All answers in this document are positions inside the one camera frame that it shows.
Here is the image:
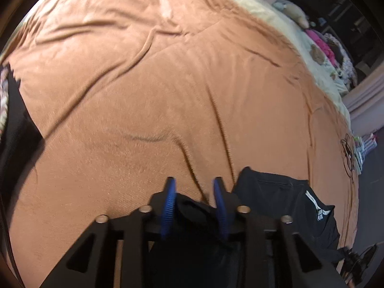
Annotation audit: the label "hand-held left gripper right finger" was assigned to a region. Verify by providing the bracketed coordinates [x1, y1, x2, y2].
[212, 176, 348, 288]

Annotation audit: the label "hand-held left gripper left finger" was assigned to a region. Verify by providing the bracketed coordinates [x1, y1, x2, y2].
[39, 176, 177, 288]

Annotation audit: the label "black bear print T-shirt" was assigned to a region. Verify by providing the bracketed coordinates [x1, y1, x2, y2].
[147, 166, 345, 288]

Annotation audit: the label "black clothes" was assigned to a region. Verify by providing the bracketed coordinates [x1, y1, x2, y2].
[0, 61, 45, 198]

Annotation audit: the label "pile of patterned clothes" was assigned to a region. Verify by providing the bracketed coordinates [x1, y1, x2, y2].
[324, 33, 358, 88]

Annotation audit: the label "brown blanket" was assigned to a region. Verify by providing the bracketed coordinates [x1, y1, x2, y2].
[0, 0, 360, 288]

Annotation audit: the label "pink curtain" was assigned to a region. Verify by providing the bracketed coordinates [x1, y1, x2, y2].
[342, 63, 384, 135]

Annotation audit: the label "brown teddy bear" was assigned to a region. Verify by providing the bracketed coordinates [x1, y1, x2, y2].
[309, 44, 326, 64]

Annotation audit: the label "pink cloth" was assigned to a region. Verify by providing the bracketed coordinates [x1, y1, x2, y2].
[306, 30, 336, 66]

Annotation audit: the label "pale plush toy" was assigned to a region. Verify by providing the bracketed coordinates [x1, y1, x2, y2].
[273, 0, 309, 27]

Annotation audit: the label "dark window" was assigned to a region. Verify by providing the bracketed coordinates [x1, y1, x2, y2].
[282, 0, 377, 81]

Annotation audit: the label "tangled black cables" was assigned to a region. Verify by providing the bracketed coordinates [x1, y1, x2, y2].
[340, 133, 358, 175]

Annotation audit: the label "white rack with red handle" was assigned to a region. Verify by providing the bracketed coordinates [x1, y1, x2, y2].
[354, 133, 377, 174]

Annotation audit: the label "black cable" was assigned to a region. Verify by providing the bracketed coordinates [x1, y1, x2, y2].
[0, 213, 24, 288]

